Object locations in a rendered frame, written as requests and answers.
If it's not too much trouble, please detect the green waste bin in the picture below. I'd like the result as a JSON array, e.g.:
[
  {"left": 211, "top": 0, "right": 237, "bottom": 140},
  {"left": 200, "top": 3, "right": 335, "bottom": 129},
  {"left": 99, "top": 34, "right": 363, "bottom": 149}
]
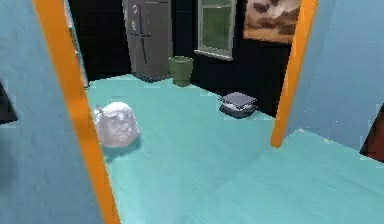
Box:
[{"left": 167, "top": 55, "right": 195, "bottom": 88}]

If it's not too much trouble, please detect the white garbage bag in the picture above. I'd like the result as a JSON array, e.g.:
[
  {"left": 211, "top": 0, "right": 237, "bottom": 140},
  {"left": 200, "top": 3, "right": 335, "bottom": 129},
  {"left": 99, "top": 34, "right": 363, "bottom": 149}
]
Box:
[{"left": 92, "top": 101, "right": 142, "bottom": 149}]

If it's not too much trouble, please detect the grey fridge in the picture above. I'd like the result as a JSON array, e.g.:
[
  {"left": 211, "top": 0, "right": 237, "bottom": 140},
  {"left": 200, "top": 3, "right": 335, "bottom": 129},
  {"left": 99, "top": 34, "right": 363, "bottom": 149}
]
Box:
[{"left": 121, "top": 0, "right": 174, "bottom": 83}]

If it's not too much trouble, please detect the grey framed window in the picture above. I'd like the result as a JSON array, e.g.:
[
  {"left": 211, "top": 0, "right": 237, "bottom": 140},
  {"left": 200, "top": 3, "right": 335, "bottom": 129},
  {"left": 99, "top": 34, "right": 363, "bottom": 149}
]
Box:
[{"left": 193, "top": 0, "right": 238, "bottom": 62}]

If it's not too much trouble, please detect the black fridge handle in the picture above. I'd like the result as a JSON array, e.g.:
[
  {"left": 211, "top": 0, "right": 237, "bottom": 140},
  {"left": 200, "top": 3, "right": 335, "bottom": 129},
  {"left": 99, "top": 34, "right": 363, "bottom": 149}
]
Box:
[
  {"left": 137, "top": 5, "right": 144, "bottom": 34},
  {"left": 141, "top": 35, "right": 148, "bottom": 65}
]

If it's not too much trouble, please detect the brown cloud wall picture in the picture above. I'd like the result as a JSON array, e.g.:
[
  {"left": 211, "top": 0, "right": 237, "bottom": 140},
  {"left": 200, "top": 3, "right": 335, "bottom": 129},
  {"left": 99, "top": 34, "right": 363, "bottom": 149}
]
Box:
[{"left": 242, "top": 0, "right": 302, "bottom": 45}]

